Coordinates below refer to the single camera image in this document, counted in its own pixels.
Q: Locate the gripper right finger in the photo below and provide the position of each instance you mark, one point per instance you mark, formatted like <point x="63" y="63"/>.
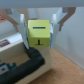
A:
<point x="56" y="22"/>

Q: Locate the wooden drawer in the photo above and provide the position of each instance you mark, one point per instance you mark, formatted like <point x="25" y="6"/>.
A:
<point x="20" y="56"/>

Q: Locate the yellow block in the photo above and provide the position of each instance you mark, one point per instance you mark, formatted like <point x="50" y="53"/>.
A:
<point x="38" y="33"/>

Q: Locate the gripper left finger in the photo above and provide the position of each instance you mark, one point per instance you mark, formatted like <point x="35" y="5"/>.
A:
<point x="21" y="22"/>

